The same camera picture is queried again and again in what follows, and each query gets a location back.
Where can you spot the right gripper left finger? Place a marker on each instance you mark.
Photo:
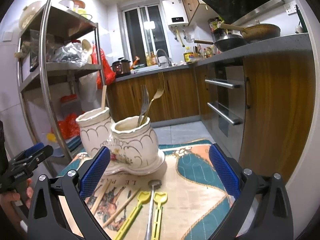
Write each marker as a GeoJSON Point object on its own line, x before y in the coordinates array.
{"type": "Point", "coordinates": [47, 220]}

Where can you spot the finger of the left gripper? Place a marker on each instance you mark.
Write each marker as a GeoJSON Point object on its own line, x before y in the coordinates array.
{"type": "Point", "coordinates": [33, 149]}

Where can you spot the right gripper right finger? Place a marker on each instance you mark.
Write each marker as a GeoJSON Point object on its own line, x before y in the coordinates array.
{"type": "Point", "coordinates": [261, 208]}

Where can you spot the wooden chopstick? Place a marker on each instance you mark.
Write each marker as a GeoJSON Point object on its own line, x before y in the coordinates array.
{"type": "Point", "coordinates": [113, 217]}
{"type": "Point", "coordinates": [101, 192]}
{"type": "Point", "coordinates": [103, 97]}

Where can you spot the yellow plastic fork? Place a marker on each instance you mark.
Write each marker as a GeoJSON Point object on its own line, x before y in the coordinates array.
{"type": "Point", "coordinates": [142, 198]}
{"type": "Point", "coordinates": [160, 198]}

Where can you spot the silver spoon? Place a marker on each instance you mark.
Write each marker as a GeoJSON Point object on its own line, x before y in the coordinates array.
{"type": "Point", "coordinates": [153, 184]}

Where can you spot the silver fork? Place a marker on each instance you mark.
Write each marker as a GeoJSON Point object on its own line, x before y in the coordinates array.
{"type": "Point", "coordinates": [145, 103]}

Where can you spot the gold fork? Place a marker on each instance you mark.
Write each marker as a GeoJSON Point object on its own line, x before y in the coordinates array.
{"type": "Point", "coordinates": [156, 96]}

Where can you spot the wooden kitchen cabinets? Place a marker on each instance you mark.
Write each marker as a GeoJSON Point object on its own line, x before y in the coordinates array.
{"type": "Point", "coordinates": [258, 108]}

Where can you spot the person left hand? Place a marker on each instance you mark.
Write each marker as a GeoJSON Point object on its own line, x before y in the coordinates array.
{"type": "Point", "coordinates": [9, 197]}

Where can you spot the corn cob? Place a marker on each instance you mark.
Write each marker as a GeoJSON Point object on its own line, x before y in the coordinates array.
{"type": "Point", "coordinates": [51, 137]}

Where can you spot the red plastic bag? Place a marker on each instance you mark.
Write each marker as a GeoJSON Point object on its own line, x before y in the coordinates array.
{"type": "Point", "coordinates": [68, 127]}

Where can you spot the printed table cloth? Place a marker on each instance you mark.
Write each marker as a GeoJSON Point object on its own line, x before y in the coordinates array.
{"type": "Point", "coordinates": [197, 201]}

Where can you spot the metal shelf rack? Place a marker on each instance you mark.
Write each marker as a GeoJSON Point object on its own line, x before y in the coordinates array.
{"type": "Point", "coordinates": [66, 25]}

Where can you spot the stainless oven drawers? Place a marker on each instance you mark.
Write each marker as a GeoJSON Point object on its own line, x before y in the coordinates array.
{"type": "Point", "coordinates": [226, 106]}

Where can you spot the white ceramic utensil holder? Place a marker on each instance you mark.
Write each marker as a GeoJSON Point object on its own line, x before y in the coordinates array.
{"type": "Point", "coordinates": [133, 149]}

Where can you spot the hanging red bag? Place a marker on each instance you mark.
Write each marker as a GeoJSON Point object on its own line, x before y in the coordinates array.
{"type": "Point", "coordinates": [109, 74]}

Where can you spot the dark rice cooker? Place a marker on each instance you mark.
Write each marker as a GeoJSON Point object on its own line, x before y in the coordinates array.
{"type": "Point", "coordinates": [121, 67]}

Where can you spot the black wok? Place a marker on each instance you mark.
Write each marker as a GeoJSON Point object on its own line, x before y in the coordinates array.
{"type": "Point", "coordinates": [226, 42]}

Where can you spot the brown frying pan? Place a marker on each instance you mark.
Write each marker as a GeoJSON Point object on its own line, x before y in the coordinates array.
{"type": "Point", "coordinates": [255, 32]}

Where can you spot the white water heater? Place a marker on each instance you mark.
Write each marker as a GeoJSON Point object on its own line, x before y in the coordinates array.
{"type": "Point", "coordinates": [175, 14]}

